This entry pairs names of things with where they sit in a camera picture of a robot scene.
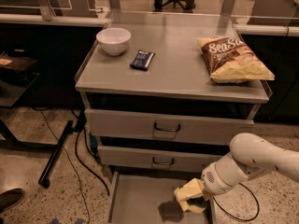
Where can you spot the green and yellow sponge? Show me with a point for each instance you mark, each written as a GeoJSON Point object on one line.
{"type": "Point", "coordinates": [196, 204]}

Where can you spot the brown yellow chip bag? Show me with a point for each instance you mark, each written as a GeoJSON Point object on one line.
{"type": "Point", "coordinates": [230, 60]}

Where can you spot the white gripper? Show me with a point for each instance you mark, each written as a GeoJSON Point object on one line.
{"type": "Point", "coordinates": [212, 180]}

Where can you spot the middle grey drawer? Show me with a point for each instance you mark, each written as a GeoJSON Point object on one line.
{"type": "Point", "coordinates": [155, 159]}

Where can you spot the dark blue snack packet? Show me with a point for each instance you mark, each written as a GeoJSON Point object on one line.
{"type": "Point", "coordinates": [142, 60]}

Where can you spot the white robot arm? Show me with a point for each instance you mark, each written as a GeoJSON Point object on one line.
{"type": "Point", "coordinates": [250, 156]}

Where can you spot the top grey drawer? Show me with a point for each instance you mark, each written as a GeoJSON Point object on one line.
{"type": "Point", "coordinates": [173, 128]}

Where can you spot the grey metal drawer cabinet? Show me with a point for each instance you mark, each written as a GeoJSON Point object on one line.
{"type": "Point", "coordinates": [176, 83]}

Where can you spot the black stand leg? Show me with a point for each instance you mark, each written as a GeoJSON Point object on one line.
{"type": "Point", "coordinates": [44, 179]}

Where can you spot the white ceramic bowl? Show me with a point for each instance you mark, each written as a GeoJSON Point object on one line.
{"type": "Point", "coordinates": [114, 41]}

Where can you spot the dark shoe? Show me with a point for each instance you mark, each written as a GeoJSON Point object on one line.
{"type": "Point", "coordinates": [10, 198]}

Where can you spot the bottom grey open drawer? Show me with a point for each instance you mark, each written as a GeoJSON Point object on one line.
{"type": "Point", "coordinates": [140, 196]}

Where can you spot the dark side table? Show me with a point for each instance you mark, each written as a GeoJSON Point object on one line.
{"type": "Point", "coordinates": [13, 87]}

